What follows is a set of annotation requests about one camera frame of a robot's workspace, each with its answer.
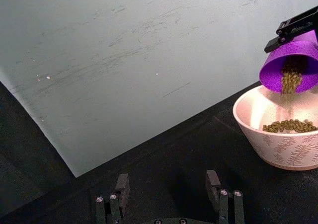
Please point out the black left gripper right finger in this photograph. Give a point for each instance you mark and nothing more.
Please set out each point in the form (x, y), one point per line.
(213, 186)

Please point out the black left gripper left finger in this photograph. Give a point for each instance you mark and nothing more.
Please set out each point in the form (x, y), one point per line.
(122, 191)

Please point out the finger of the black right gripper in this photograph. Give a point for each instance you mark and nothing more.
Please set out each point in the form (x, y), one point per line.
(298, 25)

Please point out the purple plastic cup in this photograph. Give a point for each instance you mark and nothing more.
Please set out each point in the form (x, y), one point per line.
(293, 49)

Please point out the black table cloth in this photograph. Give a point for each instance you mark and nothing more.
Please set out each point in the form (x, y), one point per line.
(174, 159)

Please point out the white bowl with leaf pattern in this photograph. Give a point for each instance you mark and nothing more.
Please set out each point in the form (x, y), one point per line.
(278, 149)

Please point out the green mung beans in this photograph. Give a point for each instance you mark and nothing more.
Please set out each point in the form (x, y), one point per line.
(290, 126)

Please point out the plain pale wall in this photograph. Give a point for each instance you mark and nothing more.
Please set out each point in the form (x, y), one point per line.
(124, 60)

